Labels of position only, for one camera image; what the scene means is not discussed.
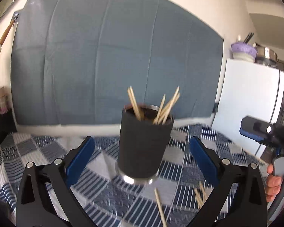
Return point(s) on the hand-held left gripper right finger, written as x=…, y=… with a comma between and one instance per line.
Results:
x=203, y=162

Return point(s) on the person's right hand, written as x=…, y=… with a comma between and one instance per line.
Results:
x=273, y=186

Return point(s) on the group of wooden chopsticks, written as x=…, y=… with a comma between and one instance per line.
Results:
x=166, y=110

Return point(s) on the dark utensils in colander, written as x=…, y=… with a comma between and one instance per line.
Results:
x=249, y=37

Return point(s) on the white refrigerator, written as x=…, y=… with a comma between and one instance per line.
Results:
x=248, y=104

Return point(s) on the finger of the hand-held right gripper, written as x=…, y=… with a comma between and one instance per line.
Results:
x=253, y=132

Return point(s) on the wooden hairbrush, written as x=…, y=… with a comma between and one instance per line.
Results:
x=2, y=40

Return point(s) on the purple colander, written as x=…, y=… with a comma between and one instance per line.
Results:
x=242, y=47

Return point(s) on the white bowl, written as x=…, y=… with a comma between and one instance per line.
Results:
x=242, y=56

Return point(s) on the black shelf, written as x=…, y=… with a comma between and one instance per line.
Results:
x=2, y=127

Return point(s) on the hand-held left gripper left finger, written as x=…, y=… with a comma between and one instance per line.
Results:
x=81, y=162

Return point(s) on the metal pot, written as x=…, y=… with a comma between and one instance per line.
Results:
x=267, y=55

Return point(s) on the grey-blue padded panel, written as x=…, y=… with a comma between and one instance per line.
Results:
x=85, y=63

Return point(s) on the blue white patterned tablecloth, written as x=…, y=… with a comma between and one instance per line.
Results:
x=97, y=194

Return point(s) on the pink glass jar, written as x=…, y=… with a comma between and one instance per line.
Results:
x=1, y=94
x=3, y=107

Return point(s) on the pale wooden chopstick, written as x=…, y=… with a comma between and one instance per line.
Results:
x=198, y=198
x=202, y=190
x=160, y=208

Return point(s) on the black cylindrical utensil holder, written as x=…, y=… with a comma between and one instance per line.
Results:
x=142, y=151

